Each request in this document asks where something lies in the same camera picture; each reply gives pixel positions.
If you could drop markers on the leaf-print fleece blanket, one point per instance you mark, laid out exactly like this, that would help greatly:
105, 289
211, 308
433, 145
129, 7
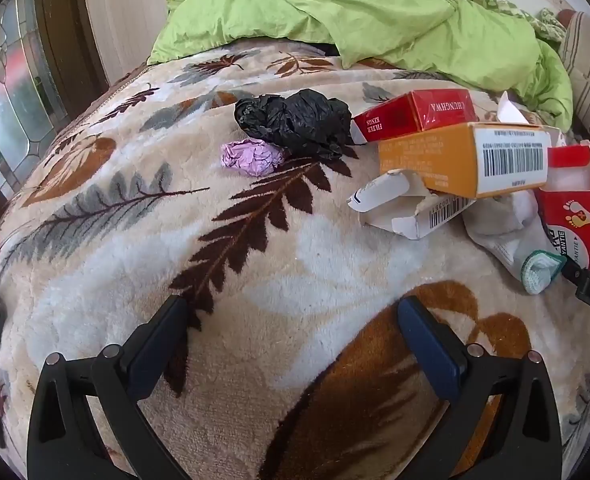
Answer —
295, 260

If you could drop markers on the red cigarette box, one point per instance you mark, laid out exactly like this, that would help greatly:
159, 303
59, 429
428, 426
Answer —
425, 110

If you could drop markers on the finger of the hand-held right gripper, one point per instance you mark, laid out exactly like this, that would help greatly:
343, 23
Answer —
574, 272

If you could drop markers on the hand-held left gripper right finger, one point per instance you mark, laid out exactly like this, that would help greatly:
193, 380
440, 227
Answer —
427, 350

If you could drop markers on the purple wrapper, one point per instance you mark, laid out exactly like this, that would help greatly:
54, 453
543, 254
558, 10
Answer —
250, 157

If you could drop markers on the wooden door with stained glass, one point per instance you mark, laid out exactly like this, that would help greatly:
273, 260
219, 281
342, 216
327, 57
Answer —
15, 85

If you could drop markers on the red and white plastic packet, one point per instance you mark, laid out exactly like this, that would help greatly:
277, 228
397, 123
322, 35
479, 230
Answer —
575, 210

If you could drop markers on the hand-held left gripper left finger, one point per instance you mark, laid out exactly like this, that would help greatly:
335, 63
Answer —
165, 340

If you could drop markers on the orange cardboard box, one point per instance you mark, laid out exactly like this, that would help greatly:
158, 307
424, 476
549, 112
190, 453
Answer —
425, 160

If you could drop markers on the white sock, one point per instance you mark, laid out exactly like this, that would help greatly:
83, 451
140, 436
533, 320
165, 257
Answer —
500, 240

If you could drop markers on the black plastic bag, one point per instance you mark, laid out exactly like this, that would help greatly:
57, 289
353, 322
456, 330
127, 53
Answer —
295, 115

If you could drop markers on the green duvet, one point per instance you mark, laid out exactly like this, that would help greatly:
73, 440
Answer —
375, 15

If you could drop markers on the white and blue medicine carton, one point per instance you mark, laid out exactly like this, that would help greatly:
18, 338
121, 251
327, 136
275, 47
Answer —
405, 220

